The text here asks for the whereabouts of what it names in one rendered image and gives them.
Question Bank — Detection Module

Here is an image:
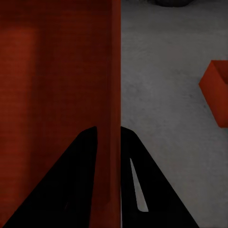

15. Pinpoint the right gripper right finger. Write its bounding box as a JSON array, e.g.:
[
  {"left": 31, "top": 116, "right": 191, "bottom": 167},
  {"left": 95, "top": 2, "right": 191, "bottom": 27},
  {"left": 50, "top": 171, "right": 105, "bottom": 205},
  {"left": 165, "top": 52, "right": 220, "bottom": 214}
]
[{"left": 121, "top": 126, "right": 199, "bottom": 228}]

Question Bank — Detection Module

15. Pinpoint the storage box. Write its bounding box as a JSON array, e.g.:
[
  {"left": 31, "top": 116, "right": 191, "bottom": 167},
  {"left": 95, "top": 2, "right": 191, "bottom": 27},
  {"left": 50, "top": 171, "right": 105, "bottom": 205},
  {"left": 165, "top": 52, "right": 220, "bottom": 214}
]
[
  {"left": 199, "top": 60, "right": 228, "bottom": 128},
  {"left": 0, "top": 0, "right": 121, "bottom": 228}
]

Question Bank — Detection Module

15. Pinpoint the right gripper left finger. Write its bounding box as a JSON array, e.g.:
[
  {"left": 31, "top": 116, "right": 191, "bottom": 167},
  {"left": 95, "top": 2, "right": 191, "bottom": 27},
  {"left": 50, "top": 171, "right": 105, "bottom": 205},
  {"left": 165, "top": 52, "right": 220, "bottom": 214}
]
[{"left": 2, "top": 126, "right": 98, "bottom": 228}]

